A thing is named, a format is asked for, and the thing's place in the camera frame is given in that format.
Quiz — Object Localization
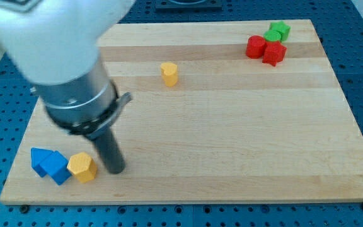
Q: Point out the yellow hexagon block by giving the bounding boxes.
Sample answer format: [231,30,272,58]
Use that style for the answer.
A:
[67,152,98,183]

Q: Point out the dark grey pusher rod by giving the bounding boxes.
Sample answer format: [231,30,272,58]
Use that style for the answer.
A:
[92,129,125,174]

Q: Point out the green star block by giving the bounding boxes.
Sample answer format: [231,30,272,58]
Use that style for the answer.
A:
[270,21,291,42]

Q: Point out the wooden board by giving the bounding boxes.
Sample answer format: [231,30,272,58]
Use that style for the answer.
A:
[0,20,363,205]

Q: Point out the red star block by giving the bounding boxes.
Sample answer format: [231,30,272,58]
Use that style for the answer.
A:
[262,41,287,67]

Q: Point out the yellow heart block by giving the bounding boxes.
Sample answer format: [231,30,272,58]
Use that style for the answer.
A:
[161,62,178,87]

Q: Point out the red cylinder block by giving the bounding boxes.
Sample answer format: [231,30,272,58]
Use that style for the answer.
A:
[246,35,266,59]

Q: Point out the blue cube block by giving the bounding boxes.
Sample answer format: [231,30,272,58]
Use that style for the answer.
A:
[40,151,71,185]

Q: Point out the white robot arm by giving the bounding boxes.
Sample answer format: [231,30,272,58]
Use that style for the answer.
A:
[0,0,133,174]

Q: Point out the blue pentagon block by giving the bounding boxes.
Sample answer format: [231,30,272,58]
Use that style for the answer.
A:
[31,148,53,177]

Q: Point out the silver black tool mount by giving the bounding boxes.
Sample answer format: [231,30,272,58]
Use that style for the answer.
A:
[33,57,132,141]

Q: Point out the green cylinder block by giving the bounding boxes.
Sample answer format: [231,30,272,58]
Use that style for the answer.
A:
[263,30,282,42]

